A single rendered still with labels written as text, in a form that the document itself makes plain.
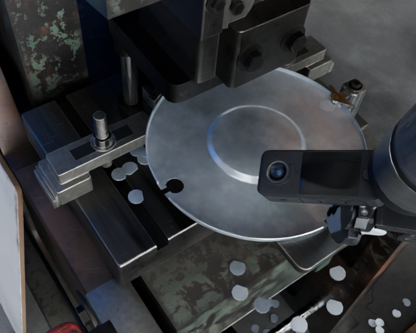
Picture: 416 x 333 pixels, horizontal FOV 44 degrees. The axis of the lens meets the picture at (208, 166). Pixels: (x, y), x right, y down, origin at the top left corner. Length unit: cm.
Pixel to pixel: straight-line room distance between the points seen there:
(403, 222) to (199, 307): 32
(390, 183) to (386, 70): 168
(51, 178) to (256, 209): 27
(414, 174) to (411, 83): 170
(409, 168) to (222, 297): 40
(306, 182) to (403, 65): 168
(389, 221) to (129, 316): 37
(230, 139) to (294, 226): 14
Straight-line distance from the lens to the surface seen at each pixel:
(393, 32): 226
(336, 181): 47
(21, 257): 106
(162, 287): 72
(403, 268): 159
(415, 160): 37
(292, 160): 48
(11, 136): 93
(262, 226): 62
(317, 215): 64
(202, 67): 58
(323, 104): 75
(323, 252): 62
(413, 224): 51
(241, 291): 72
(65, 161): 70
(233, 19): 54
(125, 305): 72
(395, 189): 41
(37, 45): 80
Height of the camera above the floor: 131
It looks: 54 degrees down
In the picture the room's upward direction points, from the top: 7 degrees clockwise
